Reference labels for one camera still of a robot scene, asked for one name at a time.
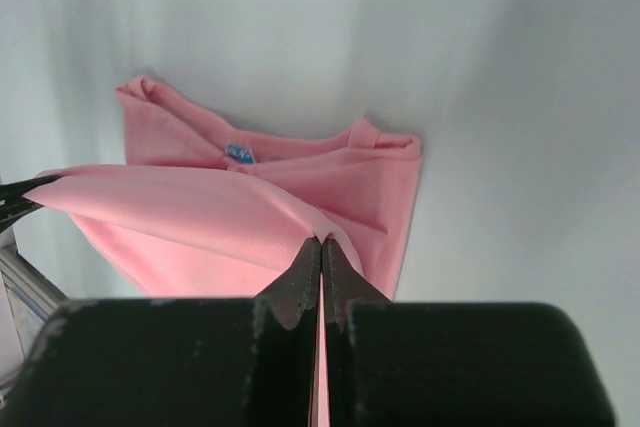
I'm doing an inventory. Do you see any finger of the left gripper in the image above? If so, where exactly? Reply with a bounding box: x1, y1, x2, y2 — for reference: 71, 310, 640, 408
0, 175, 60, 233

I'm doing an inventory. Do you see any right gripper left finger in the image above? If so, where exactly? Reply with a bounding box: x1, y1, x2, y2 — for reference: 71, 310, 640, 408
1, 238, 320, 426

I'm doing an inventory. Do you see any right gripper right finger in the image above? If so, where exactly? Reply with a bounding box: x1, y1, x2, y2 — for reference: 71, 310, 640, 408
321, 240, 615, 426

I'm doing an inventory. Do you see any aluminium frame rail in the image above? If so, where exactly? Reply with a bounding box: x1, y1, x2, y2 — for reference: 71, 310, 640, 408
1, 246, 67, 331

